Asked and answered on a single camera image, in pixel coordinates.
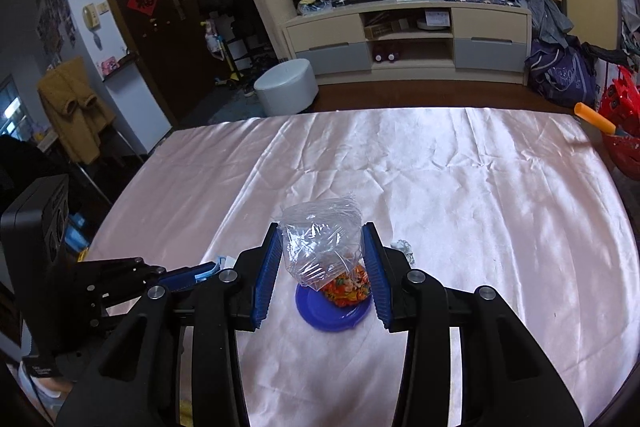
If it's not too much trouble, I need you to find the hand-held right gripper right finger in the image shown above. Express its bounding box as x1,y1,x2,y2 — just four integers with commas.
362,222,586,427

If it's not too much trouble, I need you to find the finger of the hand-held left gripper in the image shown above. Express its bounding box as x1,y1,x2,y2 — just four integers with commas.
82,279,153,335
75,257,218,293

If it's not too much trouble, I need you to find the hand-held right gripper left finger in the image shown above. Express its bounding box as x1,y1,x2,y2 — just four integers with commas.
55,222,283,427

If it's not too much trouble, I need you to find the blue plastic plate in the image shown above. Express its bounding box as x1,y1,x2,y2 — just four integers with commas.
295,282,373,334

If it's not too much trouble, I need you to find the crumpled clear wrapper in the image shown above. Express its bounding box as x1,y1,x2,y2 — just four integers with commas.
390,239,416,265

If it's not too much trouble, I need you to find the pink satin tablecloth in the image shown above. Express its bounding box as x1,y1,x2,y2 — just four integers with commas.
80,107,636,427

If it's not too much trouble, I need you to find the mustard yellow coat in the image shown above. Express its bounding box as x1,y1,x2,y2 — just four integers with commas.
39,57,116,165

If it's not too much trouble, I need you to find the white round stool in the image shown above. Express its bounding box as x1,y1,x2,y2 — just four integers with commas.
253,59,319,116

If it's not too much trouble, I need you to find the dark brown door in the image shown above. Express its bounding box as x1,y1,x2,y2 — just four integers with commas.
89,0,211,155

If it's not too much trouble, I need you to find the child scooter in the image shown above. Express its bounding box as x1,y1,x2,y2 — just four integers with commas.
202,19,241,85

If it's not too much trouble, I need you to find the beige grey television cabinet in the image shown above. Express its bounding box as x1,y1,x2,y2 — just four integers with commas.
284,0,532,85

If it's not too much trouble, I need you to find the dark purple bag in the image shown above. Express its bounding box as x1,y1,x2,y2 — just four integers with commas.
525,39,598,110

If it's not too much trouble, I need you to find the red plastic toy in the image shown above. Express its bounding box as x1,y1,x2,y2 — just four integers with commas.
600,66,640,138

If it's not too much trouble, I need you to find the grey jacket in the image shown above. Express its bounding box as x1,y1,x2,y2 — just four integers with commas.
517,0,573,42

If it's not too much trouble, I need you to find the wall photo collage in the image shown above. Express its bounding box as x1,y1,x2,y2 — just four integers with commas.
36,0,76,58

